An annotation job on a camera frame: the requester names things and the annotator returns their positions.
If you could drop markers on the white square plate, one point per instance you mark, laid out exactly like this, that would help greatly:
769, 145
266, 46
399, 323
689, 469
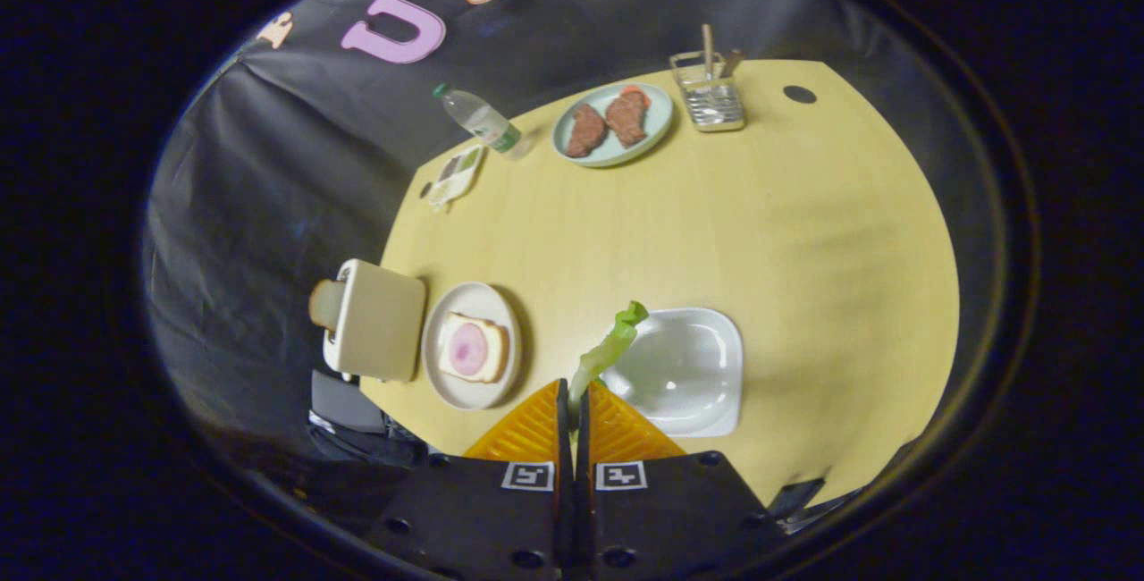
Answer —
688, 375

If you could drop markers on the toasted bread slice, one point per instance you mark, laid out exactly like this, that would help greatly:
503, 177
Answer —
325, 304

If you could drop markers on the clear utensil holder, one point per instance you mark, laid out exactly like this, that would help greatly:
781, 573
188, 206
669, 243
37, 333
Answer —
715, 107

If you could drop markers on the green lettuce leaf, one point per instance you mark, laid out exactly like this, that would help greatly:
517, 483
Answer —
608, 349

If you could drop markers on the grey utensil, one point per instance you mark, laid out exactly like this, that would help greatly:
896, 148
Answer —
730, 63

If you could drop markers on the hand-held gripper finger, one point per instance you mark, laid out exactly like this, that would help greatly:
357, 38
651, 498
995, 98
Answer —
581, 447
564, 438

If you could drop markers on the white seasoning dish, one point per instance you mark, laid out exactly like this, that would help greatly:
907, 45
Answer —
456, 177

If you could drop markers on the light blue round plate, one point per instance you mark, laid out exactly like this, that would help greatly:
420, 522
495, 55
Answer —
657, 116

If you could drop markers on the wooden stick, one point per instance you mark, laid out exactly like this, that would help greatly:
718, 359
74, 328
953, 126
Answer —
708, 49

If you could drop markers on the white toaster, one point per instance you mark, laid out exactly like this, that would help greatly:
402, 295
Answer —
380, 322

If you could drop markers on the clear plastic water bottle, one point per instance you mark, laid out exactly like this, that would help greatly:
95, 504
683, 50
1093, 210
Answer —
478, 119

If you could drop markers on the white round plate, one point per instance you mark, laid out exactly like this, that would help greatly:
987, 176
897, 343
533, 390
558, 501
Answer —
469, 393

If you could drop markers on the brown meat piece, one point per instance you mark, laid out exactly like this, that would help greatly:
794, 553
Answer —
627, 118
586, 130

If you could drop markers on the pink ham slice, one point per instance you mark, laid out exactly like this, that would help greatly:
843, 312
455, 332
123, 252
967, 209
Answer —
467, 349

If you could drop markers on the white bread slice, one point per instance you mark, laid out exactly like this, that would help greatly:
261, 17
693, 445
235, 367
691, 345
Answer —
496, 353

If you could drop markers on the dark chair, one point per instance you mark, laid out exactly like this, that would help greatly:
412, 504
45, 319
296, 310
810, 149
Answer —
349, 402

